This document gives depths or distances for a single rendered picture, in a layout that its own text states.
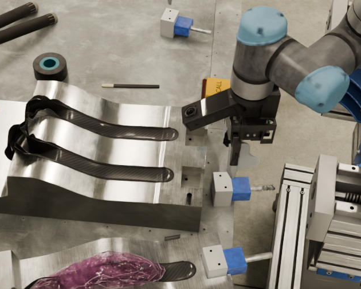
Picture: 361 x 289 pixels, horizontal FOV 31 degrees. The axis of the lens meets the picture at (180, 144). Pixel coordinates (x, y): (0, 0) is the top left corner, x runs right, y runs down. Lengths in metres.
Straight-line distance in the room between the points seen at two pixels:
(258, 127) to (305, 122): 1.50
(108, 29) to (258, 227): 0.95
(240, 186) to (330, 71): 0.44
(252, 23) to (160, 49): 0.69
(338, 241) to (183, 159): 0.35
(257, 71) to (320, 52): 0.11
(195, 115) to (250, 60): 0.18
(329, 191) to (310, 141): 1.42
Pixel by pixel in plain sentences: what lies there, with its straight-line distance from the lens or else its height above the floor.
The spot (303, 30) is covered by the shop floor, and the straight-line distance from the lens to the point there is 3.09.
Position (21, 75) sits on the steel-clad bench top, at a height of 0.80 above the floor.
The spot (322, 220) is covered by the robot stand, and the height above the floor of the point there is 0.97.
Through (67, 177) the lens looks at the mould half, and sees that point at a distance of 1.28.
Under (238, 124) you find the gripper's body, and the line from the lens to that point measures 1.17.
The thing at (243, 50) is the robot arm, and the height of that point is 1.23.
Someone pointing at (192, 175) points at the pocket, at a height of 0.86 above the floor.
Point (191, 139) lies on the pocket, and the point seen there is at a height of 0.86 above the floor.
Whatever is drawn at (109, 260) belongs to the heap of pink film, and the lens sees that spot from 1.16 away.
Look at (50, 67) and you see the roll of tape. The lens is 1.65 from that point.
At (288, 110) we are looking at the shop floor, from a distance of 2.70.
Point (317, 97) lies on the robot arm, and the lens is 0.99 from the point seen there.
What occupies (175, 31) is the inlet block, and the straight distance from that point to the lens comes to 1.71.
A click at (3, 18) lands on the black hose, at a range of 1.75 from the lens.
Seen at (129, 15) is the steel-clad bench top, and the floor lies 0.80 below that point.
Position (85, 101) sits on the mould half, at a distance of 1.41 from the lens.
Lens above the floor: 1.92
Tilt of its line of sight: 50 degrees down
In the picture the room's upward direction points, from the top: 4 degrees clockwise
